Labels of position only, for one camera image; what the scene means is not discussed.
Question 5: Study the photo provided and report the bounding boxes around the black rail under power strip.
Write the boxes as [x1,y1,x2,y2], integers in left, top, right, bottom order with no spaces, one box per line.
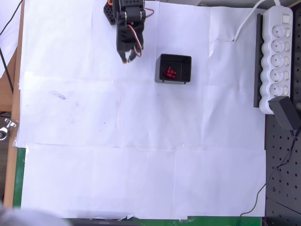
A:
[253,13,264,109]

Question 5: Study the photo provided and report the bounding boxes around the metal clamp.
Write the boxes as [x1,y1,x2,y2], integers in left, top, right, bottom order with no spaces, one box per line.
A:
[0,118,18,141]

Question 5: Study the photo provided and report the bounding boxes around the green cutting mat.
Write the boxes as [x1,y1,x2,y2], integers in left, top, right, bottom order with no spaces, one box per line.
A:
[13,147,263,226]

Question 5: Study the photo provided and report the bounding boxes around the dark pegboard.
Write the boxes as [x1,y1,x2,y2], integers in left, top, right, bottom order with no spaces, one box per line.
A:
[264,7,301,226]

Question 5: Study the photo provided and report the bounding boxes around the white power strip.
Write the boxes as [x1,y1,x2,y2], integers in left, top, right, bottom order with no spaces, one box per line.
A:
[258,6,294,115]

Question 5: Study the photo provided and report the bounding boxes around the red pieces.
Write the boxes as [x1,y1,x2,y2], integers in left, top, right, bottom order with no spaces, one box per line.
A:
[163,66,174,79]

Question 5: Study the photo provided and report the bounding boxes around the thick black cable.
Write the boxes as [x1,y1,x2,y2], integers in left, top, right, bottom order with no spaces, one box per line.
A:
[0,47,14,95]

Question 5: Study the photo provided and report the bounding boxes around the white paper table cover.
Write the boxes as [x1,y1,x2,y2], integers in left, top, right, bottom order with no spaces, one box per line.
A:
[15,0,268,220]

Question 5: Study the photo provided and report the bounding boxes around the thin black adapter cable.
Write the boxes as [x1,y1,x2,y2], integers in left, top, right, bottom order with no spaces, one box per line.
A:
[236,129,298,226]

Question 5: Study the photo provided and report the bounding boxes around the black power adapter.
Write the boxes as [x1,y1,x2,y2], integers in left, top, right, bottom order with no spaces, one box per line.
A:
[268,96,300,131]

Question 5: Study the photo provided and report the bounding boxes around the white power strip cable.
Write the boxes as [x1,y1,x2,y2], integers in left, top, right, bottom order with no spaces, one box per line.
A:
[233,0,283,42]

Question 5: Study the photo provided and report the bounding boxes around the grey blurred round object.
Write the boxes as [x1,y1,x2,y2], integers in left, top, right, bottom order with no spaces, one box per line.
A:
[0,202,71,226]

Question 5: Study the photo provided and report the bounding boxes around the black square bin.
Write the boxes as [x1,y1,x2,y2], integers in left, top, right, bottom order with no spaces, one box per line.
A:
[154,53,192,85]

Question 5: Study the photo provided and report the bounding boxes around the red servo wire at gripper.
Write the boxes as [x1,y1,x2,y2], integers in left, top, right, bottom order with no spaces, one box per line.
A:
[126,24,144,57]

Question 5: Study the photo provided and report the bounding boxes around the dark flat device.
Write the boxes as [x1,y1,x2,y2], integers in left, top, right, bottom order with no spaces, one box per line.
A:
[70,218,140,226]

